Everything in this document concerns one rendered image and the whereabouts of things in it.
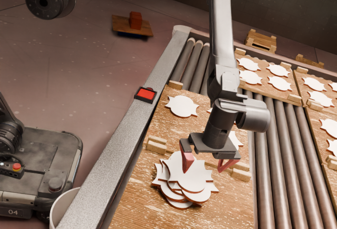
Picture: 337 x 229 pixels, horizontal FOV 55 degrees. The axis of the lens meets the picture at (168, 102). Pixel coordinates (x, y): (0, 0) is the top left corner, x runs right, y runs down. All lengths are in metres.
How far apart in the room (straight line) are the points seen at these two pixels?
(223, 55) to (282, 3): 5.32
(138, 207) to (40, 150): 1.18
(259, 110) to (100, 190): 0.45
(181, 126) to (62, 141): 1.05
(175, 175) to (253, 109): 0.27
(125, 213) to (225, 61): 0.44
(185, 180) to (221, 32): 0.39
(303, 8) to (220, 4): 5.22
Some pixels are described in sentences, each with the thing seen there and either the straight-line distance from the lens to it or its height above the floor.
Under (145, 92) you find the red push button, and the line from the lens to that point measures 1.27.
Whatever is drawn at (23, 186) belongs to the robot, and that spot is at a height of 0.24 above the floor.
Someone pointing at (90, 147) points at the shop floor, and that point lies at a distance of 2.36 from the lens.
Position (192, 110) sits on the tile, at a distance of 1.21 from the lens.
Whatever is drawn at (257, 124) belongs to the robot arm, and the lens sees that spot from 0.73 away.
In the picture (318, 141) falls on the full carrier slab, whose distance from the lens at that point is 1.40.
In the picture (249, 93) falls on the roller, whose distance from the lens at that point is 1.55.
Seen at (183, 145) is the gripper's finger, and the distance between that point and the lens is 0.76.
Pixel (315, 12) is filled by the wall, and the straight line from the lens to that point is 6.15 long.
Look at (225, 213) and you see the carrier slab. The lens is 0.91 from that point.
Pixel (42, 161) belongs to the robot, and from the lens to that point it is 1.88.
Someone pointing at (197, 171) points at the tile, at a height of 0.99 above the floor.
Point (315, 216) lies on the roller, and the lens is 1.09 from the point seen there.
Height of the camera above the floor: 1.59
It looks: 32 degrees down
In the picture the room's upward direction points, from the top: 16 degrees clockwise
